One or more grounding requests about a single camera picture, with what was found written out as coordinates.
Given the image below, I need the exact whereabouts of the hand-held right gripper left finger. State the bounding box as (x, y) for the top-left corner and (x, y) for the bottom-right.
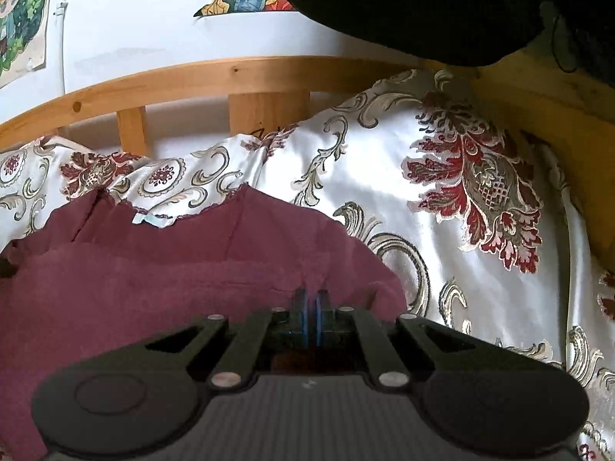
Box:
(144, 289), (311, 391)

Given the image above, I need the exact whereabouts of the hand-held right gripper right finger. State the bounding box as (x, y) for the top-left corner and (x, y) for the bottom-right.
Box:
(314, 289), (476, 391)

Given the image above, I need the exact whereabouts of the maroon long-sleeve sweater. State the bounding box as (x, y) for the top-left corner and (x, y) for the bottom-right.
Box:
(0, 185), (409, 461)

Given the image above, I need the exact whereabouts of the white floral satin bedspread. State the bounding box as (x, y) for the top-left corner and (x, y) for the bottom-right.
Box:
(0, 70), (615, 461)

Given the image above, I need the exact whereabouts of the black padded jacket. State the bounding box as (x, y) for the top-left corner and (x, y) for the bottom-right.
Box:
(274, 0), (615, 68)

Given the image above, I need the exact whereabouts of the wooden bed frame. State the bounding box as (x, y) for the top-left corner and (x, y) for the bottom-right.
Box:
(0, 48), (615, 270)

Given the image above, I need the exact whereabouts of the thin black cord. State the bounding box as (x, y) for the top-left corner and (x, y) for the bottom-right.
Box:
(550, 10), (580, 74)

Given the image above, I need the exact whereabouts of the white wall pipe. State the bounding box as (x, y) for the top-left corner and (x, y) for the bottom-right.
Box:
(54, 0), (74, 99)

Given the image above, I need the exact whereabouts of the cartoon figure green wall poster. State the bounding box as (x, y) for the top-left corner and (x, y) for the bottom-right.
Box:
(0, 0), (55, 90)

